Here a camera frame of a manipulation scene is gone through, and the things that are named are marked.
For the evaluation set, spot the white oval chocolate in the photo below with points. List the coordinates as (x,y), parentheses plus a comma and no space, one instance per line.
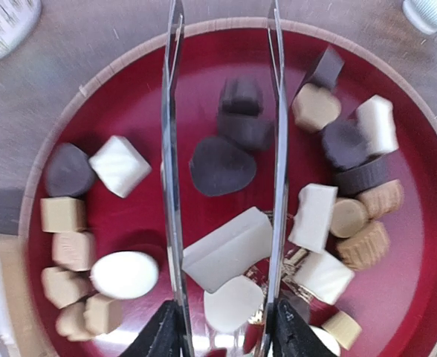
(125,275)

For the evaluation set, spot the tan square chocolate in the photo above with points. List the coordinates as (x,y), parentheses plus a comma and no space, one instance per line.
(63,214)

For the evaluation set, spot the pale blue bowl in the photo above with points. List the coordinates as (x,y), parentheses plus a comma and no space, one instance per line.
(422,14)

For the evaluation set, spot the metal tongs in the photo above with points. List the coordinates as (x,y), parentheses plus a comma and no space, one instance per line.
(170,181)

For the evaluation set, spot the tan round chocolate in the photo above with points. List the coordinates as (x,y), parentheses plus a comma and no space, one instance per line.
(349,216)

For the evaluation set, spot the white mug orange inside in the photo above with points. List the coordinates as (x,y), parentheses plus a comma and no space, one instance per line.
(17,20)

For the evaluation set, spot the white rectangular chocolate block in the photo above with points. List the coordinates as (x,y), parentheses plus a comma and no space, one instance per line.
(229,250)

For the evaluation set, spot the dark heart chocolate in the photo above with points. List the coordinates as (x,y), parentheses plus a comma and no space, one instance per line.
(218,167)

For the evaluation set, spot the dark cube chocolate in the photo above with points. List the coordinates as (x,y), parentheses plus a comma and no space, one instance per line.
(240,117)

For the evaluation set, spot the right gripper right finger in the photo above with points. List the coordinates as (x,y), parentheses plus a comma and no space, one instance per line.
(292,336)

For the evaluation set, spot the red round tray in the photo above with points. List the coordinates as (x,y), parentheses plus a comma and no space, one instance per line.
(356,130)

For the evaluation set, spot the white square chocolate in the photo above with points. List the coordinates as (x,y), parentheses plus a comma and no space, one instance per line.
(119,166)

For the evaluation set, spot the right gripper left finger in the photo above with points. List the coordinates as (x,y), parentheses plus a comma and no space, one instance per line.
(161,337)

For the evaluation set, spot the dark round chocolate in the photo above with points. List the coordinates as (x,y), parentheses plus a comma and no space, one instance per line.
(68,172)

